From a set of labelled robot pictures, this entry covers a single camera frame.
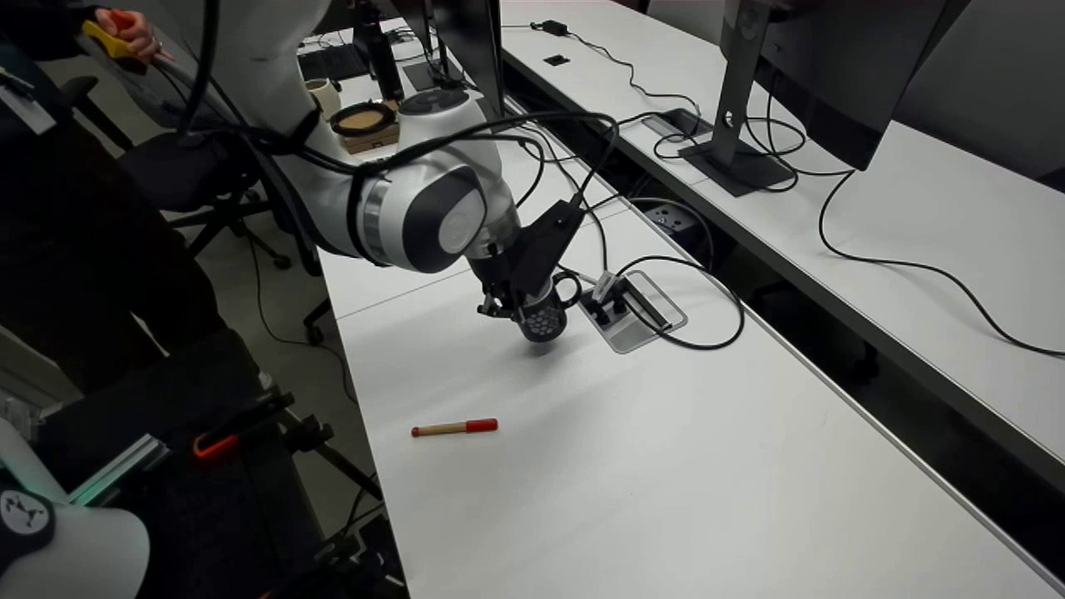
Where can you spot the wooden marker with red cap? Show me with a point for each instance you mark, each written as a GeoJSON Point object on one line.
{"type": "Point", "coordinates": [455, 429]}

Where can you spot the black office chair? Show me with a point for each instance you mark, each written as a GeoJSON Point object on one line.
{"type": "Point", "coordinates": [189, 168]}

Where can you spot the black dock box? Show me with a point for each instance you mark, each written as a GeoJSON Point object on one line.
{"type": "Point", "coordinates": [684, 124]}

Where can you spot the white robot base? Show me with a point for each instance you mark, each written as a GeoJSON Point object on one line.
{"type": "Point", "coordinates": [79, 555]}

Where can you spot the aluminium extrusion bar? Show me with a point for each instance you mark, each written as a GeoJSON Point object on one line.
{"type": "Point", "coordinates": [122, 469]}

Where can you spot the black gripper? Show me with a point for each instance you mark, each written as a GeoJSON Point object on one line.
{"type": "Point", "coordinates": [537, 250]}

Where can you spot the small black desk device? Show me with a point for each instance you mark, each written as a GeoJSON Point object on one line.
{"type": "Point", "coordinates": [552, 26]}

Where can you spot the small black square patch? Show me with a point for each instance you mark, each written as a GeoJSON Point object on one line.
{"type": "Point", "coordinates": [556, 62]}

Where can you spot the yellow orange tool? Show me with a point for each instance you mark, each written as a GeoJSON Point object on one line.
{"type": "Point", "coordinates": [122, 34]}

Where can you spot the grey monitor with metal stand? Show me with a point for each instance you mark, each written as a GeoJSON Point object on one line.
{"type": "Point", "coordinates": [942, 67]}

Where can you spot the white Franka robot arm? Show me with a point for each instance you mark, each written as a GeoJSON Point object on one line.
{"type": "Point", "coordinates": [433, 210]}

